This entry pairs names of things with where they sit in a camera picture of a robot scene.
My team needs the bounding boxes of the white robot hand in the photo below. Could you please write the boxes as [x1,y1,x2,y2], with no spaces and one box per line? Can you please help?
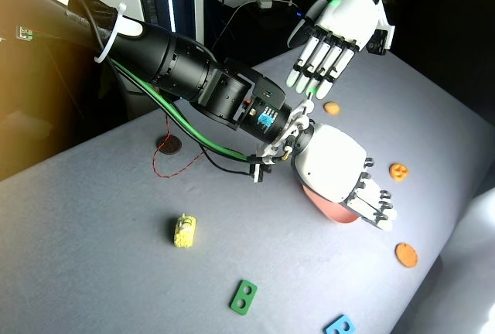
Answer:
[290,121,398,232]
[285,0,387,100]

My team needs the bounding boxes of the pink plastic plate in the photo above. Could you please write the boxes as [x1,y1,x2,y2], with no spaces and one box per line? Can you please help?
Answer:
[301,182,363,225]

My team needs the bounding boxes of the green two-hole flat block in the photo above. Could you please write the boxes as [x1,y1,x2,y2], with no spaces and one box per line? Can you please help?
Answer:
[229,279,259,316]

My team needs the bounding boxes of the blue two-hole flat block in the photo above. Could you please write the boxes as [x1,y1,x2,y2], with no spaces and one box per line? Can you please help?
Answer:
[323,314,357,334]

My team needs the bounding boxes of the orange toy pretzel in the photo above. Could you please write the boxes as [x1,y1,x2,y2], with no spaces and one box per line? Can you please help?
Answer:
[388,162,410,182]

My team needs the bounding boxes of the orange round cookie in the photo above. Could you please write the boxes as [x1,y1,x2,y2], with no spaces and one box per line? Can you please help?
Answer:
[394,242,419,269]

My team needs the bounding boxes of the dark chocolate sandwich cookie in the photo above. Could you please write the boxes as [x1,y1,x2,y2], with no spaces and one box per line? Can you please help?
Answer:
[155,135,183,155]

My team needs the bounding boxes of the yellow toy corn piece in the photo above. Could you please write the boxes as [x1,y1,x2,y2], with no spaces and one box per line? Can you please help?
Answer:
[172,213,197,249]

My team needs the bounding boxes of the grey table cloth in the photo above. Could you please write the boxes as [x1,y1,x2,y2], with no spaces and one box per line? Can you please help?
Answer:
[0,49,495,334]

